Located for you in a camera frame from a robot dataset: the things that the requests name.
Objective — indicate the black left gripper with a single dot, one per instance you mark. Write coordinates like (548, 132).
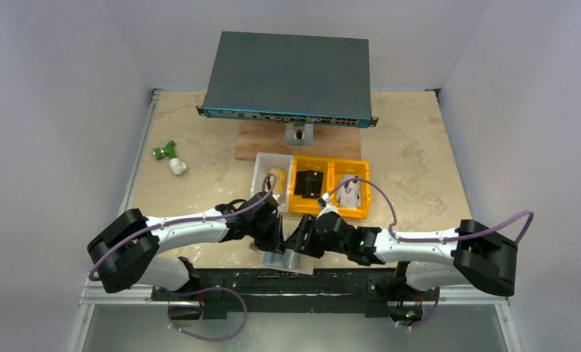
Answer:
(273, 235)

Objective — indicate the wooden board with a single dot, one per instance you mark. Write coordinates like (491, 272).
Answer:
(269, 137)

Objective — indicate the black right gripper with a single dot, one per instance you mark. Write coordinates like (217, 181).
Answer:
(303, 232)

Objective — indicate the gold cards stack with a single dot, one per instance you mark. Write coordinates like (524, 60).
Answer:
(279, 190)

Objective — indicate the yellow plastic bin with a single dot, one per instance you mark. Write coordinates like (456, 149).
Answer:
(298, 205)
(359, 168)

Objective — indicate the silver cards stack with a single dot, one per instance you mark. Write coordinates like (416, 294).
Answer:
(349, 194)

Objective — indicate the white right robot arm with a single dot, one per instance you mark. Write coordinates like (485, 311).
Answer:
(471, 253)

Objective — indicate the black VIP cards stack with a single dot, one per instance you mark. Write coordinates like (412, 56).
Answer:
(308, 184)

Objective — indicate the white plastic bin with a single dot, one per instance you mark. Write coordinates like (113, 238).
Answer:
(265, 161)

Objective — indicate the black front rail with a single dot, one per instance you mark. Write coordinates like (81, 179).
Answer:
(371, 292)

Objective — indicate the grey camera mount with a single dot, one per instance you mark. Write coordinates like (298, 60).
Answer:
(299, 134)

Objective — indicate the grey network switch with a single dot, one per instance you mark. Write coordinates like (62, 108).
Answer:
(290, 78)

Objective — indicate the yellow middle plastic bin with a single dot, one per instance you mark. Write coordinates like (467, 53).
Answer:
(298, 205)

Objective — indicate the green white pipe fitting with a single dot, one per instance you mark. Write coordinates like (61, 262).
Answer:
(176, 166)

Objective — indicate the yellow right plastic bin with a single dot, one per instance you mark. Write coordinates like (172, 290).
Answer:
(359, 168)

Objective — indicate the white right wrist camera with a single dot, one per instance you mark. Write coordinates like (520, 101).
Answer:
(326, 205)

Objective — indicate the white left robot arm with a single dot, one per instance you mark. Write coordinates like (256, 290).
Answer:
(129, 250)

